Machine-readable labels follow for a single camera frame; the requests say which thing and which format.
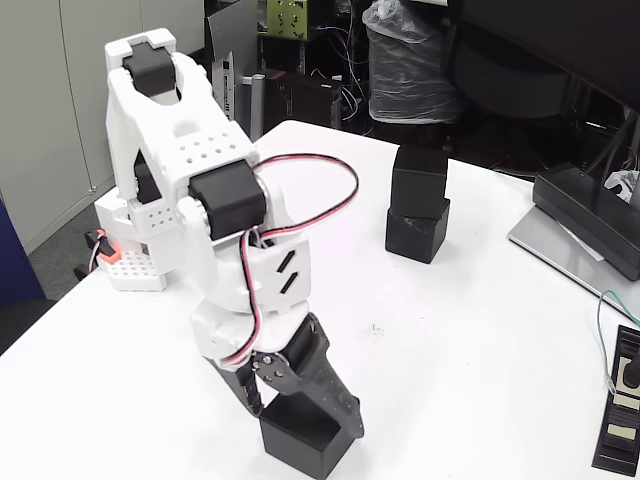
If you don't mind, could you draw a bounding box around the silver metal post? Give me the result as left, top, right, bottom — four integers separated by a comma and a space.
243, 73, 266, 144

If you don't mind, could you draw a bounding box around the orange black table clamp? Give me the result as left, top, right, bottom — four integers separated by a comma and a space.
73, 227, 121, 281

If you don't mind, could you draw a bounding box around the blue partition panel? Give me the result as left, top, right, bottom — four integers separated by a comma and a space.
0, 192, 46, 306

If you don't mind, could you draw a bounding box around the black dock box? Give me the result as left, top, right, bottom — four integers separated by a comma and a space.
531, 162, 640, 281

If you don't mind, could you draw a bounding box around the silver monitor stand base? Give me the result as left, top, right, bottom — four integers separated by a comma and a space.
507, 204, 640, 321

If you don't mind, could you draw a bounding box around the green perforated board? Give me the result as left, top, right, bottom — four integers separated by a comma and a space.
266, 0, 310, 40

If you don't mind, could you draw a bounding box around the black power plug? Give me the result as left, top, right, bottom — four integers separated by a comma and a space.
623, 347, 640, 391

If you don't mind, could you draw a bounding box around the black computer tower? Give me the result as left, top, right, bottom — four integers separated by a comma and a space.
263, 69, 344, 130

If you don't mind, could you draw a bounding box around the black monitor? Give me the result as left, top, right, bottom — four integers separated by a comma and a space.
447, 0, 640, 174

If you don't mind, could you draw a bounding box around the green cable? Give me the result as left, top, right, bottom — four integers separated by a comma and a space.
595, 289, 640, 394

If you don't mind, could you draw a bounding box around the black cube block, scratched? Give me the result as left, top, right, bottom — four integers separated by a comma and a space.
384, 199, 451, 265

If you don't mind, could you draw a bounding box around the red white black servo cable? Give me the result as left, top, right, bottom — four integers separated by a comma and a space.
219, 154, 361, 370

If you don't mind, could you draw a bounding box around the bin with clear plastic bag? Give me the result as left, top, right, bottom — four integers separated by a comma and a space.
361, 0, 461, 125

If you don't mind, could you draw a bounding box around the grey computer case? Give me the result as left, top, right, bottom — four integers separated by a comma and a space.
206, 0, 260, 141

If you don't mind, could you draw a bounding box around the black cube block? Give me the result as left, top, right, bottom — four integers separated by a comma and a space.
258, 392, 351, 480
384, 199, 451, 265
390, 145, 450, 217

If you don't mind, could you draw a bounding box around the crumpled white bag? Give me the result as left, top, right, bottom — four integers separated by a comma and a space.
603, 169, 640, 204

